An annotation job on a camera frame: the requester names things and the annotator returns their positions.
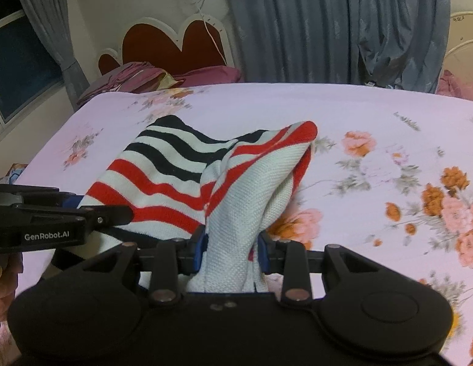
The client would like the red heart-shaped headboard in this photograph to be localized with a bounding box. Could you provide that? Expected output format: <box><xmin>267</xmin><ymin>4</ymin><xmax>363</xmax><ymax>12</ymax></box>
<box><xmin>97</xmin><ymin>14</ymin><xmax>235</xmax><ymax>75</ymax></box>

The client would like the grey window curtain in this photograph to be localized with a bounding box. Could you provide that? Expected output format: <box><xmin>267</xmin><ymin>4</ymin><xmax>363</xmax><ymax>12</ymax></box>
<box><xmin>20</xmin><ymin>0</ymin><xmax>89</xmax><ymax>111</ymax></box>

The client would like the grey blue curtain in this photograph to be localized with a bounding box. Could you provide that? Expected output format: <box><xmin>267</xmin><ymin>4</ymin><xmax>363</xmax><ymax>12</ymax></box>
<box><xmin>229</xmin><ymin>0</ymin><xmax>450</xmax><ymax>93</ymax></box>

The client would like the pink pillow on far bed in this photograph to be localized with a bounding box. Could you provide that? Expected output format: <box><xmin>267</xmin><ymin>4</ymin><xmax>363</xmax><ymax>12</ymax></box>
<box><xmin>436</xmin><ymin>70</ymin><xmax>473</xmax><ymax>101</ymax></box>

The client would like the person's left hand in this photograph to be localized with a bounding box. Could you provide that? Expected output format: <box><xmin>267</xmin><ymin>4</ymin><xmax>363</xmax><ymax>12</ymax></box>
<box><xmin>0</xmin><ymin>253</ymin><xmax>24</xmax><ymax>322</ymax></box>

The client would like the dark window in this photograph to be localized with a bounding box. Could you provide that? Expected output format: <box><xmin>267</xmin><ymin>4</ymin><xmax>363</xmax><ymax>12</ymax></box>
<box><xmin>0</xmin><ymin>0</ymin><xmax>62</xmax><ymax>129</ymax></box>

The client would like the red white black striped sweater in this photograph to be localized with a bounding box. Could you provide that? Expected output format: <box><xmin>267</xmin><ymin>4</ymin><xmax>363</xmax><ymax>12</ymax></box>
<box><xmin>74</xmin><ymin>116</ymin><xmax>318</xmax><ymax>292</ymax></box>

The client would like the pink floral bed sheet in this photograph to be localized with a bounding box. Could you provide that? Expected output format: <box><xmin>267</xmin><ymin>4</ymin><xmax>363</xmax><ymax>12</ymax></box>
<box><xmin>9</xmin><ymin>84</ymin><xmax>473</xmax><ymax>365</ymax></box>

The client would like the maroon pillow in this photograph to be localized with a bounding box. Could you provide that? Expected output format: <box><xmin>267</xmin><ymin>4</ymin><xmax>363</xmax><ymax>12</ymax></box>
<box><xmin>173</xmin><ymin>65</ymin><xmax>242</xmax><ymax>87</ymax></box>

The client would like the white hanging cord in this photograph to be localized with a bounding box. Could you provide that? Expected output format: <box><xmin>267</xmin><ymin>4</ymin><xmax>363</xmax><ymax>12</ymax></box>
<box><xmin>175</xmin><ymin>0</ymin><xmax>228</xmax><ymax>64</ymax></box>

